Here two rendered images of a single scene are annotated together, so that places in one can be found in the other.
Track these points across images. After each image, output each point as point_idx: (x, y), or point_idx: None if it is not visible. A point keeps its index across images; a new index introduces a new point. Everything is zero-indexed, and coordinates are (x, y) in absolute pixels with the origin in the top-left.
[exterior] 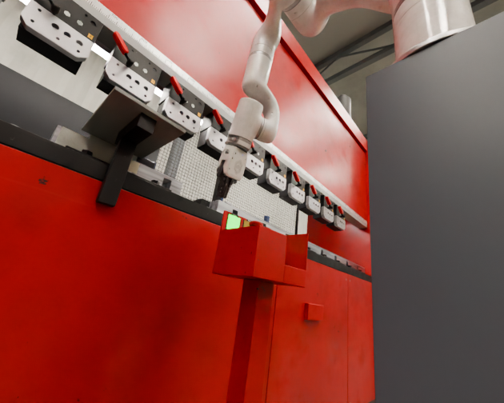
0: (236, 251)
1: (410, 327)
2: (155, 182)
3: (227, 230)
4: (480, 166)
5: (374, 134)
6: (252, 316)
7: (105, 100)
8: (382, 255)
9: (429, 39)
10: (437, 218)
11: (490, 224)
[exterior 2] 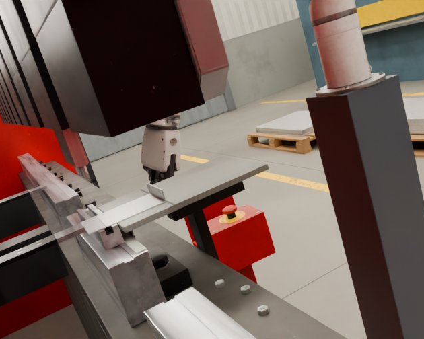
0: (247, 243)
1: (389, 225)
2: (132, 233)
3: (222, 231)
4: (397, 156)
5: (360, 140)
6: (254, 281)
7: (239, 181)
8: (376, 203)
9: (375, 81)
10: (390, 181)
11: (402, 178)
